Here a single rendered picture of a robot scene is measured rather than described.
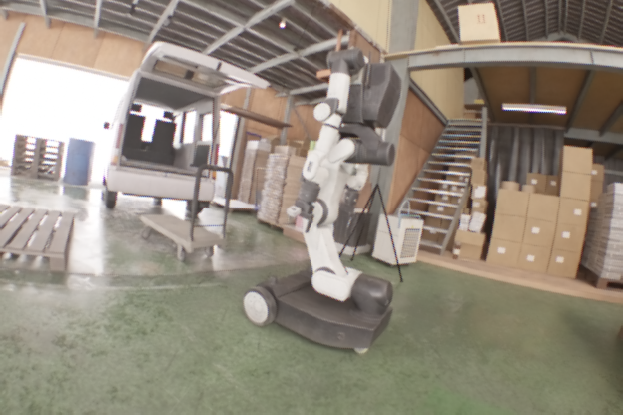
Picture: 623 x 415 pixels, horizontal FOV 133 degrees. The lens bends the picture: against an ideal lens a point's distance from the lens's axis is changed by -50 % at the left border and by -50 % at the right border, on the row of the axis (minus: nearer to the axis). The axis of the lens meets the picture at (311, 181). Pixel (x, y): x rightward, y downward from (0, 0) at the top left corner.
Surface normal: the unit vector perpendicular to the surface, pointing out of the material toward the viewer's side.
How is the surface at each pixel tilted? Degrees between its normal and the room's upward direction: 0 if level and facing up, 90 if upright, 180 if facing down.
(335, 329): 90
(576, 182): 90
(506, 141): 91
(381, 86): 90
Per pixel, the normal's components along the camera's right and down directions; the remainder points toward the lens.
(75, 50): 0.71, 0.11
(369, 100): -0.54, -0.09
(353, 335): -0.23, -0.04
